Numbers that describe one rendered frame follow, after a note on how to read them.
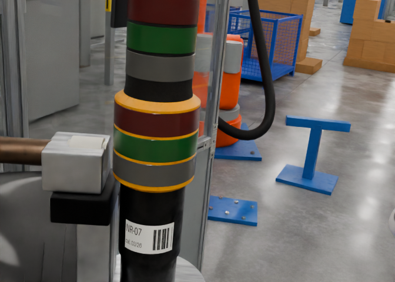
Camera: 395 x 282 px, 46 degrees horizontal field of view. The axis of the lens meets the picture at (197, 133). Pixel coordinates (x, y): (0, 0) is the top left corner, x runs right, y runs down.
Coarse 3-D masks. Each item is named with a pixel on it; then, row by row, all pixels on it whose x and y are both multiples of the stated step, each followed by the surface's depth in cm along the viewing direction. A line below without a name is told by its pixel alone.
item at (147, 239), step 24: (120, 192) 25; (144, 192) 23; (168, 192) 24; (120, 216) 25; (144, 216) 24; (168, 216) 24; (120, 240) 25; (144, 240) 24; (168, 240) 25; (120, 264) 26; (144, 264) 25; (168, 264) 26
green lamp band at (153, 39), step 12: (132, 24) 21; (132, 36) 21; (144, 36) 21; (156, 36) 21; (168, 36) 21; (180, 36) 21; (192, 36) 22; (132, 48) 22; (144, 48) 21; (156, 48) 21; (168, 48) 21; (180, 48) 21; (192, 48) 22
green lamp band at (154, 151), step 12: (120, 132) 23; (120, 144) 23; (132, 144) 22; (144, 144) 22; (156, 144) 22; (168, 144) 22; (180, 144) 23; (192, 144) 23; (132, 156) 23; (144, 156) 22; (156, 156) 22; (168, 156) 22; (180, 156) 23
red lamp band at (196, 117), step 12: (120, 108) 22; (120, 120) 22; (132, 120) 22; (144, 120) 22; (156, 120) 22; (168, 120) 22; (180, 120) 22; (192, 120) 23; (132, 132) 22; (144, 132) 22; (156, 132) 22; (168, 132) 22; (180, 132) 22; (192, 132) 23
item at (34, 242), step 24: (0, 192) 41; (24, 192) 41; (48, 192) 42; (0, 216) 40; (24, 216) 40; (48, 216) 41; (0, 240) 39; (24, 240) 39; (48, 240) 39; (72, 240) 40; (0, 264) 38; (24, 264) 38; (48, 264) 38; (72, 264) 39
